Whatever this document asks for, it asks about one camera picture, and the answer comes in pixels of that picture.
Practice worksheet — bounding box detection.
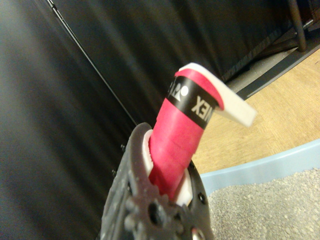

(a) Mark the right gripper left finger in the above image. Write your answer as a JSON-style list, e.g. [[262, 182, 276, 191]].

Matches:
[[98, 121, 181, 240]]

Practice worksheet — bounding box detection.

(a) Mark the white scoop with red handle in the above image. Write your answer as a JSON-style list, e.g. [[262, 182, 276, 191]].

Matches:
[[148, 61, 258, 201]]

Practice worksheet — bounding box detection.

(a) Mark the blue litter tray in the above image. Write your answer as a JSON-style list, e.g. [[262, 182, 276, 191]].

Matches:
[[199, 139, 320, 240]]

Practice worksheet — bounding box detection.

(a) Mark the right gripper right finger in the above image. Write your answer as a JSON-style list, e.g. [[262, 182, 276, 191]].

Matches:
[[174, 161, 216, 240]]

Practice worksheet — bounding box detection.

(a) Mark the black curtain stand pole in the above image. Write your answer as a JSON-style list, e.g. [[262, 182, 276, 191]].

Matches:
[[46, 0, 139, 126]]

